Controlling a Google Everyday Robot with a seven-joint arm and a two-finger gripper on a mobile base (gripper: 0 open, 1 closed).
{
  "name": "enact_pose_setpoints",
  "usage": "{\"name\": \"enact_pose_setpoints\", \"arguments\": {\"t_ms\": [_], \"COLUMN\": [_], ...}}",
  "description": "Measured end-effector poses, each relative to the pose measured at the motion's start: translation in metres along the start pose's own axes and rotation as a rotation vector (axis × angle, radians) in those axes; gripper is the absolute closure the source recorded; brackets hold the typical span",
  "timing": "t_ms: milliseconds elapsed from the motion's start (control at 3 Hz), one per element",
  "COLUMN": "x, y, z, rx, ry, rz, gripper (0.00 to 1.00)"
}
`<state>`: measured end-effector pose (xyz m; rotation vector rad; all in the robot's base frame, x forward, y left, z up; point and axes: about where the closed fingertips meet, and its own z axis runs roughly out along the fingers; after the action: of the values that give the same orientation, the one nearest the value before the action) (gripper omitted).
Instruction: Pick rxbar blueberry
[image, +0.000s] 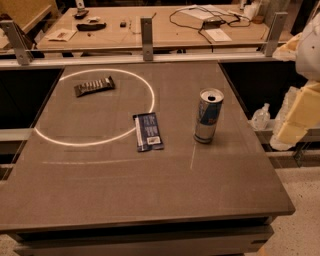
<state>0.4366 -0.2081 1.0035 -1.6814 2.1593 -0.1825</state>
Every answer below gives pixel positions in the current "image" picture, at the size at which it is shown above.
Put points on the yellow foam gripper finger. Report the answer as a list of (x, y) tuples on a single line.
[(300, 111)]

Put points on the blue rxbar blueberry wrapper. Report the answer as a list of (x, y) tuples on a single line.
[(147, 132)]

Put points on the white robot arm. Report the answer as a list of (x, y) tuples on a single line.
[(305, 50)]

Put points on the clear plastic bottle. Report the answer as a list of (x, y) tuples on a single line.
[(261, 118)]

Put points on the red bull energy drink can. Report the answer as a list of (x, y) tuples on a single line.
[(209, 107)]

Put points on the white paper sheet right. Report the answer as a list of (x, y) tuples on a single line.
[(218, 35)]

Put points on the wooden background workbench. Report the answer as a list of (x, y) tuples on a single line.
[(171, 29)]

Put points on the black power adapter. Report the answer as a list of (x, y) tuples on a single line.
[(211, 24)]

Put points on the white papers far right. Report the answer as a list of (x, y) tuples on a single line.
[(202, 12)]

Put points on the small black block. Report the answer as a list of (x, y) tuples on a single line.
[(123, 24)]

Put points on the dark brown snack bar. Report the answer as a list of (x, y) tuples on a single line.
[(94, 86)]

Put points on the black flat tool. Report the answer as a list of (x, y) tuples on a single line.
[(91, 27)]

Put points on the black stand device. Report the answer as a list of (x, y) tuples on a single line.
[(81, 10)]

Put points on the white paper card left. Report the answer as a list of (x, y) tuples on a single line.
[(61, 35)]

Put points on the right metal post bracket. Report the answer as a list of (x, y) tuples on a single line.
[(274, 33)]

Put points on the metal post bracket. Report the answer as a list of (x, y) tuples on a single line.
[(274, 33), (21, 44), (147, 38)]

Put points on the middle metal post bracket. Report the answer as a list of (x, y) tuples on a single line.
[(147, 38)]

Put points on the left metal post bracket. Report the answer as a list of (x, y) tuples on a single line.
[(21, 44)]

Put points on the metal guard rail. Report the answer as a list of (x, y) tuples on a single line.
[(123, 59)]

